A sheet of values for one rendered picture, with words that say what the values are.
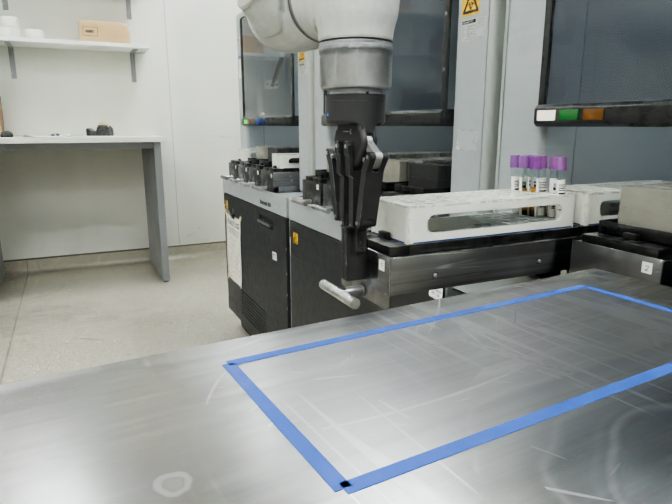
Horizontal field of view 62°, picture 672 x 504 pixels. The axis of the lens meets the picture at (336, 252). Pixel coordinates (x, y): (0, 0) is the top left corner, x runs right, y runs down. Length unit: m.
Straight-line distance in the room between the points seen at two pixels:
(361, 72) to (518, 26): 0.46
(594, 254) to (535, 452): 0.57
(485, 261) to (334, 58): 0.33
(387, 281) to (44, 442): 0.48
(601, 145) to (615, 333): 0.71
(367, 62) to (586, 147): 0.53
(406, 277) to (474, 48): 0.58
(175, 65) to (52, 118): 0.88
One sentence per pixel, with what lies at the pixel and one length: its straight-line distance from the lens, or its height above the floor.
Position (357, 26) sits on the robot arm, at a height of 1.07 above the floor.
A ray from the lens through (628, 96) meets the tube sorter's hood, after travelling 0.89.
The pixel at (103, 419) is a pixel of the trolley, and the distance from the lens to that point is 0.31.
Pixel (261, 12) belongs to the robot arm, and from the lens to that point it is 0.80.
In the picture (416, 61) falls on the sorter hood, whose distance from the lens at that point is 1.29.
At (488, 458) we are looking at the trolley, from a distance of 0.27.
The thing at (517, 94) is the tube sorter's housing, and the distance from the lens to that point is 1.06.
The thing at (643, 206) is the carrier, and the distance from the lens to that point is 0.87.
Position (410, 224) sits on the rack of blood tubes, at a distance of 0.71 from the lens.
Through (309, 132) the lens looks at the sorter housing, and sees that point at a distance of 1.86.
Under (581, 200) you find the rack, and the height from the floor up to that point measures 0.85.
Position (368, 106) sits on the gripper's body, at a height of 0.99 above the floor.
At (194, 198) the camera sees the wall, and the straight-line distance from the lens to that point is 4.24.
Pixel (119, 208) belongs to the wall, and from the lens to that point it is 4.18.
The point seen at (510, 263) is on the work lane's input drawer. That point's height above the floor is 0.78.
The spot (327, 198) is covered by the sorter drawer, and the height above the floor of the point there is 0.77.
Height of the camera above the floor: 0.96
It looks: 13 degrees down
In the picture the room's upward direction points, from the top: straight up
